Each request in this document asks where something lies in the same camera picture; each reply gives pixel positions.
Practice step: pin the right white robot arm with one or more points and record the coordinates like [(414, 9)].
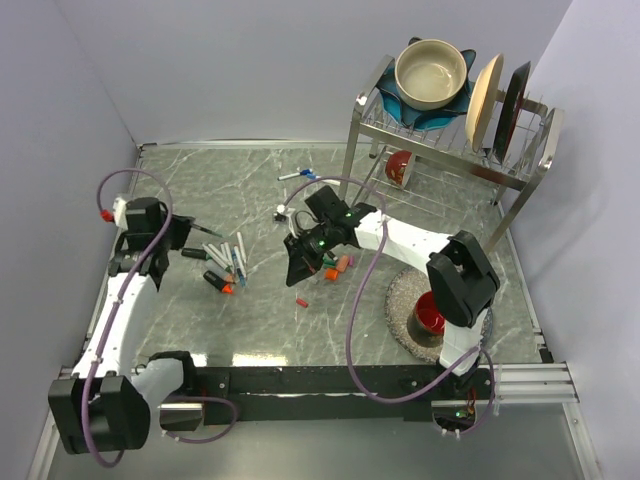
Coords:
[(460, 275)]

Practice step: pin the green capped marker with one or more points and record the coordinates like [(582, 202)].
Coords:
[(224, 255), (215, 256)]

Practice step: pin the dark blue pen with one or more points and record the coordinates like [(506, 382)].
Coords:
[(240, 266)]

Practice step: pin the black base bar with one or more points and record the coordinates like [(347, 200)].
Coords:
[(304, 393)]

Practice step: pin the dark green marker cap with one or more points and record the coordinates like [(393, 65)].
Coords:
[(329, 261)]

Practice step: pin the teal star shaped plate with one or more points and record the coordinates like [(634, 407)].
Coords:
[(411, 118)]

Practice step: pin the speckled grey plate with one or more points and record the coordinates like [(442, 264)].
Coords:
[(402, 294)]

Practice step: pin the beige ceramic bowl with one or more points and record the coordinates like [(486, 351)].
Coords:
[(429, 74)]

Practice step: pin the blue capped white marker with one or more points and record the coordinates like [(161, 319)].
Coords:
[(309, 174)]

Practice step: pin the black plate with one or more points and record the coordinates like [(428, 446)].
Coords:
[(512, 104)]

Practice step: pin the black green highlighter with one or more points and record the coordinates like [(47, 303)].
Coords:
[(194, 253)]

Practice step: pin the small red bowl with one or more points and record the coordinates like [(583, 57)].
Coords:
[(399, 167)]

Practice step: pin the black orange highlighter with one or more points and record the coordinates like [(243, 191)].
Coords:
[(218, 283)]

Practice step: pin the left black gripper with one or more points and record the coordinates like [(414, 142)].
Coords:
[(183, 226)]

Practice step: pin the red black mug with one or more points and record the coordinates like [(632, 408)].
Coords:
[(425, 323)]

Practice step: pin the steel dish rack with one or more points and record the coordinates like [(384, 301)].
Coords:
[(530, 156)]

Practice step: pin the orange highlighter cap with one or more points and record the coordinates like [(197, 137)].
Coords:
[(331, 274)]

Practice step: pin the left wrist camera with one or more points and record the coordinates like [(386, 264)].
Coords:
[(117, 215)]

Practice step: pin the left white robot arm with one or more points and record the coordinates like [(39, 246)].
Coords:
[(102, 406)]

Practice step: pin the beige plate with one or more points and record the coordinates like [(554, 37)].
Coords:
[(482, 101)]

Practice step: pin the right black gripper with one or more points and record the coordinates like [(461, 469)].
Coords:
[(301, 263)]

